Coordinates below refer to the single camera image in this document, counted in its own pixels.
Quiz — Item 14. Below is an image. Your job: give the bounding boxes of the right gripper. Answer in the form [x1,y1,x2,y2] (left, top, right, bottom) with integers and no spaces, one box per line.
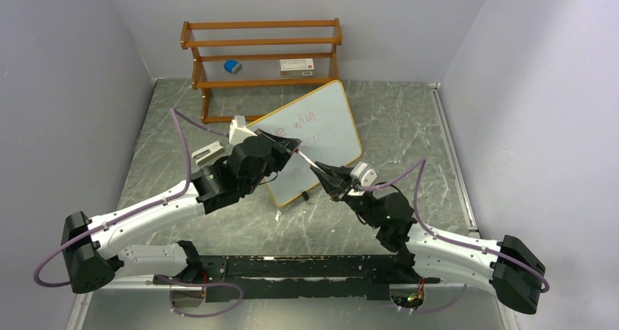
[311,161,382,229]

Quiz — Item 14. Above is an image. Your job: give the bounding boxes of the white red-ended marker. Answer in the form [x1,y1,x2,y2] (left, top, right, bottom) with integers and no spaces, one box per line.
[294,149,318,168]

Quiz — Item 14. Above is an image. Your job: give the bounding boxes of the yellow framed whiteboard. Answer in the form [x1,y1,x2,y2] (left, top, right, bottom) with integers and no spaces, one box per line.
[247,80,363,207]

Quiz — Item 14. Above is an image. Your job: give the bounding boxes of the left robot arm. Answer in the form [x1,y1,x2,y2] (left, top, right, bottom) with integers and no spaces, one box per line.
[61,130,301,294]

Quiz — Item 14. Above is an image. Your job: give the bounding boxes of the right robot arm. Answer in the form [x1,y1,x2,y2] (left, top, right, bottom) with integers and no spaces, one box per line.
[310,162,550,315]

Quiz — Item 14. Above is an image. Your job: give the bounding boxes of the blue whiteboard eraser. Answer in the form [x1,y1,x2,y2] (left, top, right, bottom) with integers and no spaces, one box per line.
[223,60,242,74]

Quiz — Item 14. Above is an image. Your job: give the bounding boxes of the grey white stapler-like block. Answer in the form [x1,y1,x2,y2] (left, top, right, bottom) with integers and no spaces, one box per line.
[191,141,225,166]

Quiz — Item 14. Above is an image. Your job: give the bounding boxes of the white red marker box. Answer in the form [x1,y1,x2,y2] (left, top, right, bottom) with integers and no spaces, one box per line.
[280,58,315,77]

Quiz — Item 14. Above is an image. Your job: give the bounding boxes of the wooden two-tier rack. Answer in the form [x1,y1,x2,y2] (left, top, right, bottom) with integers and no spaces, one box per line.
[180,18,343,123]

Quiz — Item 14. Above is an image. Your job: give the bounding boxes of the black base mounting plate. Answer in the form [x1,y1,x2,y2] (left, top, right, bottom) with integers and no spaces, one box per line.
[152,254,441,302]

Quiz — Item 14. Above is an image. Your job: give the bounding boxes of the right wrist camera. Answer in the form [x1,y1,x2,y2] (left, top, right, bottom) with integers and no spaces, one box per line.
[350,161,377,186]

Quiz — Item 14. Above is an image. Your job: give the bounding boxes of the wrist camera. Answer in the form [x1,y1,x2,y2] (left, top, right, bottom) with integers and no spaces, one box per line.
[350,161,377,186]
[228,115,257,146]

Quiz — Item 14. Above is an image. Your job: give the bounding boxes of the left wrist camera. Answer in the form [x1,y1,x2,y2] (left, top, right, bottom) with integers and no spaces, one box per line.
[228,115,257,146]

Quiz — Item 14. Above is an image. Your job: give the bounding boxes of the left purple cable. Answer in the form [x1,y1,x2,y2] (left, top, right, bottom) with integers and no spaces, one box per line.
[32,107,244,319]

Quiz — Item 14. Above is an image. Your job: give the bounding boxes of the purple cable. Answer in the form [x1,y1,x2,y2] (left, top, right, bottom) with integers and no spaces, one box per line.
[360,158,551,315]
[32,107,244,319]

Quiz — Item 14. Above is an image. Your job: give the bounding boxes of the aluminium rail frame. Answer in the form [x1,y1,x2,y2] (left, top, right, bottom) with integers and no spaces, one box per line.
[76,275,503,329]

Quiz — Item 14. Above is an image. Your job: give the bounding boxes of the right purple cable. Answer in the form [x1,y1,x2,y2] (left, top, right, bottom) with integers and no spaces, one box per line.
[360,158,551,315]

